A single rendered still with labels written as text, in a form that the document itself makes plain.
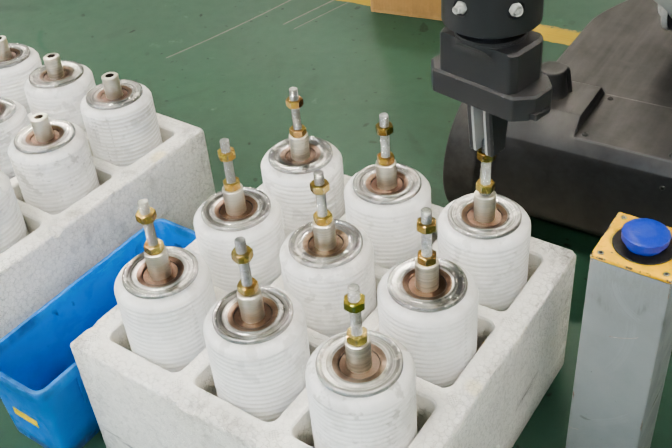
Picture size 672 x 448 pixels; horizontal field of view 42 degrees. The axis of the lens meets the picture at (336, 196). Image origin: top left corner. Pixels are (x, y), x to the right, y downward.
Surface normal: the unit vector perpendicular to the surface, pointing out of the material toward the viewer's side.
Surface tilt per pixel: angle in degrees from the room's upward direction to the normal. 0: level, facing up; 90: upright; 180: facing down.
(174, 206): 90
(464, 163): 73
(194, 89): 0
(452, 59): 90
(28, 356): 88
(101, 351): 0
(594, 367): 90
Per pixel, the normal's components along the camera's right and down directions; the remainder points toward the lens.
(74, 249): 0.81, 0.30
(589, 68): -0.07, -0.80
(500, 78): -0.71, 0.46
